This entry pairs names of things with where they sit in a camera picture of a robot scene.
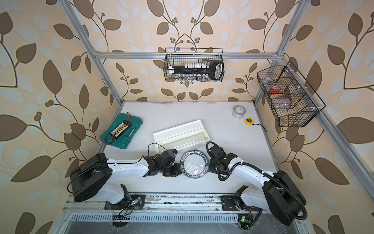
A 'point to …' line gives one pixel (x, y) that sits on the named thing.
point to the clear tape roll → (239, 111)
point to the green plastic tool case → (126, 138)
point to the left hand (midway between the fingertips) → (181, 171)
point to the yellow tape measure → (249, 121)
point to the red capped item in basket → (275, 89)
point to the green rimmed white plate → (194, 164)
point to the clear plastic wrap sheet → (181, 151)
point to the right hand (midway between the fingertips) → (212, 169)
